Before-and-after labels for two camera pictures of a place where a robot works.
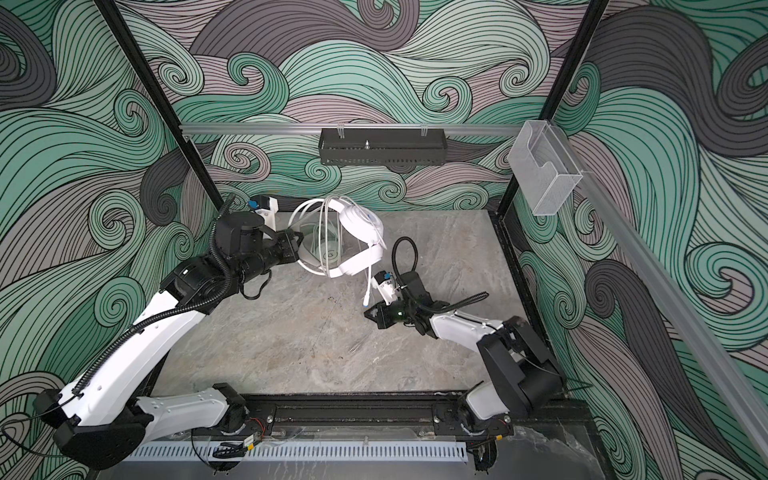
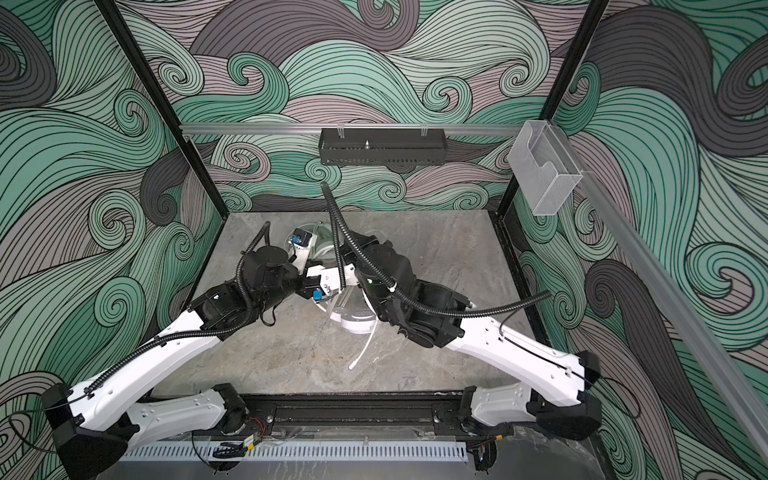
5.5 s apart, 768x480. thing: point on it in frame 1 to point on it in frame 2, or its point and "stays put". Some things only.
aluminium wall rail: (250, 129) stays put
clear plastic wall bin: (544, 166) stays put
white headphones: (363, 224) to (352, 309)
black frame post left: (161, 102) stays put
